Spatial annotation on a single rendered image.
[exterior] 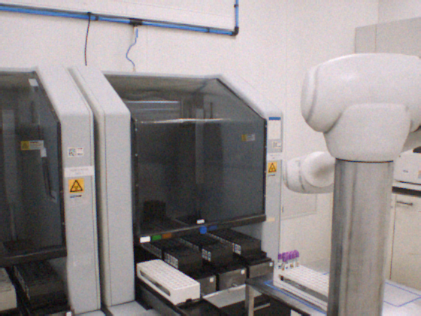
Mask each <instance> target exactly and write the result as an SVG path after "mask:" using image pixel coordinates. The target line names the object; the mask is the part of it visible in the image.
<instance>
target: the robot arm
mask: <svg viewBox="0 0 421 316"><path fill-rule="evenodd" d="M300 110H301V115H302V117H303V118H304V120H305V122H306V124H307V125H308V126H309V127H310V128H311V129H312V130H313V131H317V132H322V133H323V136H324V139H325V141H326V146H327V149H328V151H327V152H325V153H324V152H314V153H312V154H309V155H306V156H300V157H296V158H294V159H292V160H290V161H288V162H287V163H286V165H285V166H284V167H283V179H284V184H285V186H286V187H288V189H289V190H291V191H293V192H296V193H302V194H315V193H331V192H333V206H332V231H331V241H330V242H331V256H330V274H329V290H328V308H327V313H326V316H383V296H384V284H385V280H386V261H387V249H388V238H389V225H390V213H391V201H392V178H393V166H394V160H395V159H396V158H397V157H398V156H399V155H400V153H403V152H405V151H407V150H410V149H415V148H416V147H420V146H421V56H408V55H404V54H399V53H360V54H350V55H346V56H342V57H339V58H334V59H331V60H329V61H327V62H322V63H320V64H319V65H316V66H315V67H313V68H310V69H308V70H307V72H306V74H305V76H304V82H303V85H302V89H301V101H300Z"/></svg>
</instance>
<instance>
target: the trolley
mask: <svg viewBox="0 0 421 316"><path fill-rule="evenodd" d="M300 266H304V267H307V268H308V269H311V270H313V271H315V272H318V273H320V274H322V275H324V276H329V274H330V258H329V257H327V258H325V259H321V260H317V261H314V262H311V263H306V264H303V265H300ZM254 290H257V291H259V292H260V293H262V294H264V296H268V297H269V298H271V299H273V300H274V301H275V302H276V301H277V302H278V303H280V304H281V305H283V306H286V307H287V308H289V309H291V310H292V311H296V313H298V314H300V315H301V316H326V313H327V311H325V310H323V309H322V308H321V307H320V306H317V305H314V304H313V303H312V302H308V301H307V300H306V299H303V298H301V297H299V296H297V295H295V294H294V293H292V292H289V291H287V290H284V289H283V288H280V287H277V286H276V285H274V273H273V272H269V273H267V274H264V275H259V276H256V277H253V278H248V279H245V315H244V316H253V297H254ZM383 316H421V291H419V290H416V289H415V288H411V287H408V286H406V285H404V284H399V283H397V282H396V281H391V280H389V279H387V278H386V280H385V284H384V296H383Z"/></svg>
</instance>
